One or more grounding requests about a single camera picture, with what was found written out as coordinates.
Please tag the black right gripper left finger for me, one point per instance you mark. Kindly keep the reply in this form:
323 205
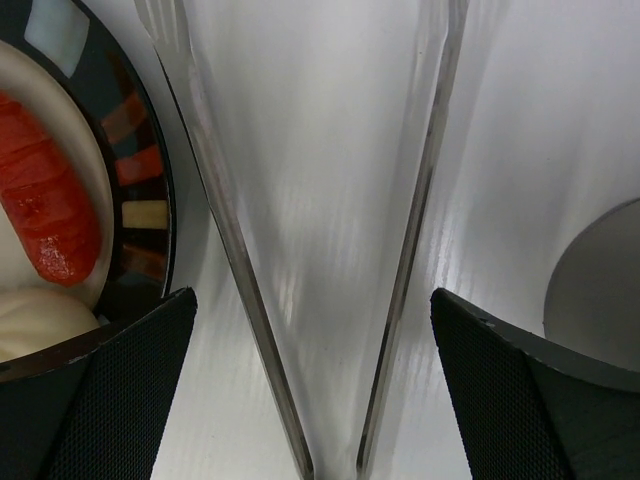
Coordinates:
96 406

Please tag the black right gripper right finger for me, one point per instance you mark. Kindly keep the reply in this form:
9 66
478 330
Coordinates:
527 408

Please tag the white steamed bun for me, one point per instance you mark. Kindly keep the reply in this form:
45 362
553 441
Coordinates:
34 319

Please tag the red sausage piece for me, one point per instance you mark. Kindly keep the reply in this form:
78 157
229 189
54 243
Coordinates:
45 200

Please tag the metal serving tongs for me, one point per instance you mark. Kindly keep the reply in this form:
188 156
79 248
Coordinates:
166 23

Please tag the grey cylindrical lunch container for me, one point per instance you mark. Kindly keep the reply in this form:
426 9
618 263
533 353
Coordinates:
592 298

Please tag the black patterned round plate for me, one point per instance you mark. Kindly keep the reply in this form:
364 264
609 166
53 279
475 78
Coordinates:
62 62

